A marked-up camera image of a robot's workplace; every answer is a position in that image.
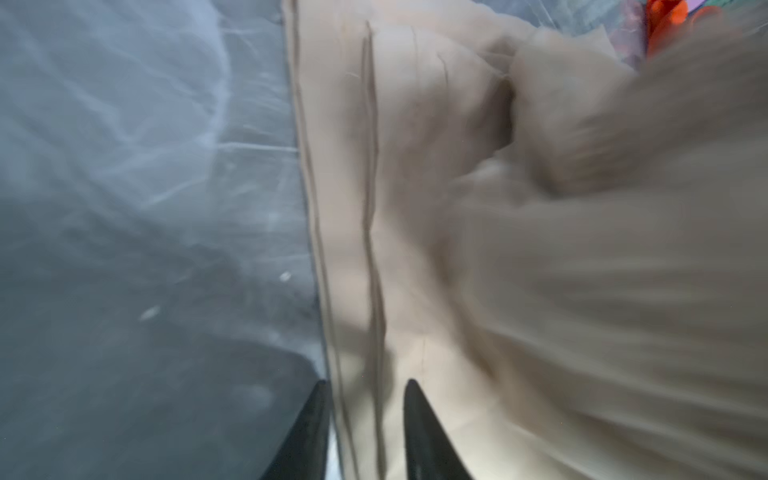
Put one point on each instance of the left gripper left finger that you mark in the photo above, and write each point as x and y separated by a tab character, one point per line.
303	453

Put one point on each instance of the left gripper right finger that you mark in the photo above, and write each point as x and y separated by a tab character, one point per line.
429	453

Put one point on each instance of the beige shorts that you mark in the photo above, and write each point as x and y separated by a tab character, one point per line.
568	254

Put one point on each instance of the orange shorts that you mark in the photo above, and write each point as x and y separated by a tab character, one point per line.
666	19

